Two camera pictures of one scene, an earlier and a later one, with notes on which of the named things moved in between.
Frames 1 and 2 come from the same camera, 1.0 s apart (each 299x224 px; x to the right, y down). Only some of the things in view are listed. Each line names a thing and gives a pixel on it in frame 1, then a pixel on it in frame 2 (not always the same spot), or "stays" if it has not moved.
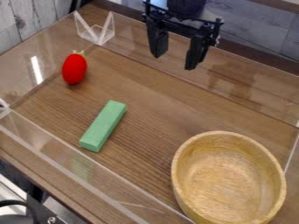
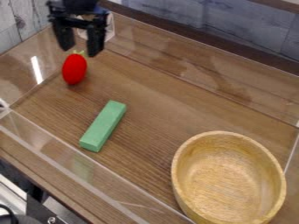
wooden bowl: (229, 180) stays
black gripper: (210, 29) → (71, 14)
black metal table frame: (39, 209) stays
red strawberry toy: (75, 67) stays
